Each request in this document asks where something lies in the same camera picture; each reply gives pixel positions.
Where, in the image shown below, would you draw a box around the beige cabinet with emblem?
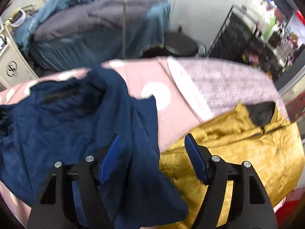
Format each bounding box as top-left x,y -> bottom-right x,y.
1,8 -> 38,91

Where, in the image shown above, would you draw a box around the light blue denim clothes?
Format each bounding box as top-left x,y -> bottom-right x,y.
14,0 -> 96,55

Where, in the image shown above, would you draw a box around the black round stool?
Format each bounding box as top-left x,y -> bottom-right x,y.
163,26 -> 199,57

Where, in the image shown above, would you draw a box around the navy blue jacket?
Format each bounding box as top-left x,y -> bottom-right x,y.
1,66 -> 188,228

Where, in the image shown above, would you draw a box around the grey purple quilt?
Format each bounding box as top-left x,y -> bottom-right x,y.
34,0 -> 169,42

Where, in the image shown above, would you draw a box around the black wire shelf rack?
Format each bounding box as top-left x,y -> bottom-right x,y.
207,5 -> 287,81

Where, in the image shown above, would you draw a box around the pink bed blanket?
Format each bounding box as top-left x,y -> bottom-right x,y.
0,55 -> 289,227

